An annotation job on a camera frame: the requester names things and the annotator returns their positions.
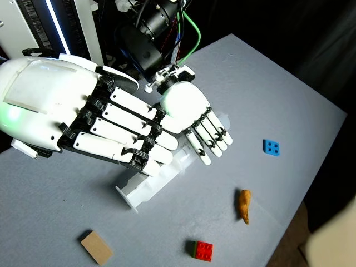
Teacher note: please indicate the white robot torso column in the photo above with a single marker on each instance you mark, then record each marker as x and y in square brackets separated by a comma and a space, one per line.
[86, 33]

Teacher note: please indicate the orange toy carrot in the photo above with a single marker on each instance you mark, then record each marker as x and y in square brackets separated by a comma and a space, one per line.
[245, 205]

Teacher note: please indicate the red and green toy brick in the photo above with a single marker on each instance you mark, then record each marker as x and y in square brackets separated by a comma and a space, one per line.
[204, 250]

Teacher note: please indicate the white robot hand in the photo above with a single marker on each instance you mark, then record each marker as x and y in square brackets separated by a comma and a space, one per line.
[183, 105]
[41, 97]

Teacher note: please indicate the blue block with four holes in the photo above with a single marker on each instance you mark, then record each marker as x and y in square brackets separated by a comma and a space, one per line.
[271, 148]

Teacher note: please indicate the large clear plastic syringe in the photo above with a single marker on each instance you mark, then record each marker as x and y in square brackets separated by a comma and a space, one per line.
[144, 192]

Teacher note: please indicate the brown cardboard block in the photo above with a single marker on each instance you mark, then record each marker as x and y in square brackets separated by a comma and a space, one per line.
[97, 247]

